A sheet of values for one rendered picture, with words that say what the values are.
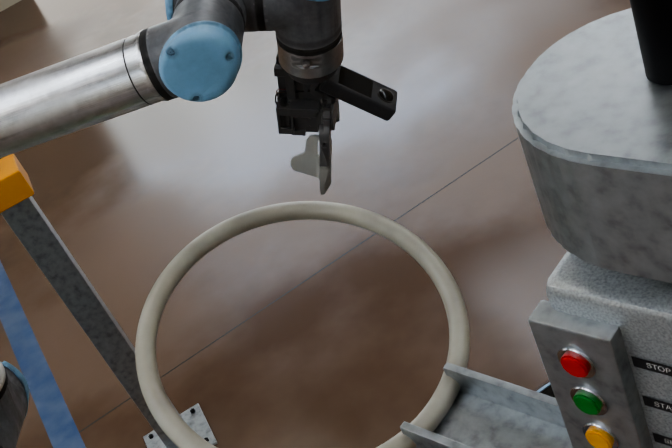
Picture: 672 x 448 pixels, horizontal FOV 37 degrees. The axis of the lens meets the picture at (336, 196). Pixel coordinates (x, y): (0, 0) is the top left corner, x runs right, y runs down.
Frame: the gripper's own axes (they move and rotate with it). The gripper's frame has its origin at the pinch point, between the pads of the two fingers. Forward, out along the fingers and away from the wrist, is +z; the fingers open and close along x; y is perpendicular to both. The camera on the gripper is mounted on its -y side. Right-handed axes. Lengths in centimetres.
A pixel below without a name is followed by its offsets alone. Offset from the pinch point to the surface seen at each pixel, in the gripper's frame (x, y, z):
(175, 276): 16.2, 23.1, 10.6
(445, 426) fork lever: 37.5, -18.7, 12.1
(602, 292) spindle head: 54, -30, -45
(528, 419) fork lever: 37.5, -29.6, 8.6
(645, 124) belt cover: 51, -31, -61
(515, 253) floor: -97, -43, 148
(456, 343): 25.3, -19.9, 10.4
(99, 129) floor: -236, 152, 246
